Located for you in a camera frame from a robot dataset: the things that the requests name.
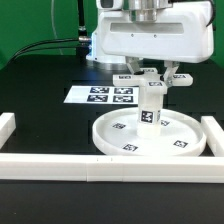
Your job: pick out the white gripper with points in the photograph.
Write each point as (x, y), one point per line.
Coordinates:
(182, 33)

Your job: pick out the white cross-shaped table base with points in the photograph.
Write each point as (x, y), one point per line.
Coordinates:
(151, 79)

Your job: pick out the white round table top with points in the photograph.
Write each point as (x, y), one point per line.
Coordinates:
(115, 133)

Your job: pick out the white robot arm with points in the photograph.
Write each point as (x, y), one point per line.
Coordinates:
(139, 10)

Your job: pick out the white marker sheet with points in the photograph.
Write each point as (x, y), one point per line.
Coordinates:
(102, 95)

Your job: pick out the white right fence bar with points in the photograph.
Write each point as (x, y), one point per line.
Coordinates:
(214, 134)

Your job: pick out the white fence bar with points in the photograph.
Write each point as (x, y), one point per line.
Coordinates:
(111, 168)
(214, 134)
(7, 127)

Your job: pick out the white left fence bar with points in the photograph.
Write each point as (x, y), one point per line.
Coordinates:
(7, 127)

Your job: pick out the white front fence bar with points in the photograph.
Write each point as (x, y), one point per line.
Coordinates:
(111, 168)

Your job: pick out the black vertical cable connector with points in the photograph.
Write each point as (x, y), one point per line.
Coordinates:
(81, 19)

